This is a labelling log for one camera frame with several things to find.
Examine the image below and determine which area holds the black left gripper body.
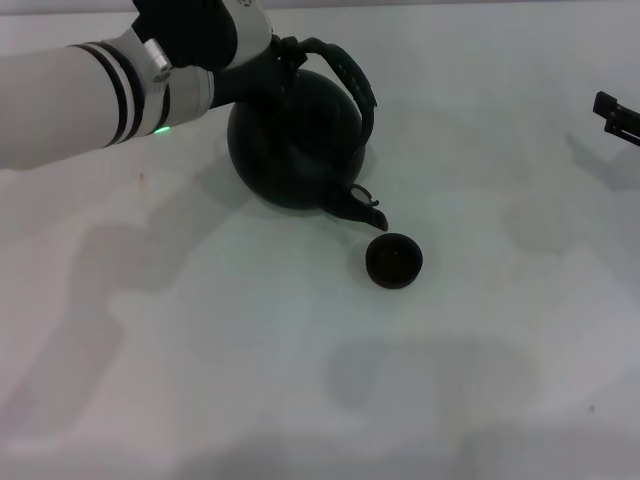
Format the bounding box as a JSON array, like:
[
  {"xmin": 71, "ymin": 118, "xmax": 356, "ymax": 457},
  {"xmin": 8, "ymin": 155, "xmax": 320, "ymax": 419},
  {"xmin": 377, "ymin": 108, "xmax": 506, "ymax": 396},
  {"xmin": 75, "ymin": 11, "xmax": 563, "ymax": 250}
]
[{"xmin": 212, "ymin": 42, "xmax": 290, "ymax": 109}]

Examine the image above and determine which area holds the black round teapot with handle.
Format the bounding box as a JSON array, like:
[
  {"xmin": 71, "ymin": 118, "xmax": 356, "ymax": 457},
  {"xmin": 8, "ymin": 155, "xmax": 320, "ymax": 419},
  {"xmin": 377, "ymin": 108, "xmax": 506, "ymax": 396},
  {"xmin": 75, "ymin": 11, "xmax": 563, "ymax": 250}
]
[{"xmin": 226, "ymin": 36, "xmax": 390, "ymax": 232}]

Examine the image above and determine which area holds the small dark round teacup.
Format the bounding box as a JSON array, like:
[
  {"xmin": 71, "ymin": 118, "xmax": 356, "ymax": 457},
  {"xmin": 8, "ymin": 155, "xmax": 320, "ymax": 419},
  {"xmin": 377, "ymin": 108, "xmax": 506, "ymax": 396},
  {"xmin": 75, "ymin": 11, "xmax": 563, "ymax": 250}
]
[{"xmin": 364, "ymin": 232, "xmax": 425, "ymax": 290}]

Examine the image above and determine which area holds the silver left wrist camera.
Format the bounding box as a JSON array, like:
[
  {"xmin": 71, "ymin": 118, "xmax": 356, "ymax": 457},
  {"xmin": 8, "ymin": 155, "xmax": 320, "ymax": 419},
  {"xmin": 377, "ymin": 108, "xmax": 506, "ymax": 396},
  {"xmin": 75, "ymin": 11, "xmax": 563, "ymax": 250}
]
[{"xmin": 142, "ymin": 38, "xmax": 175, "ymax": 81}]

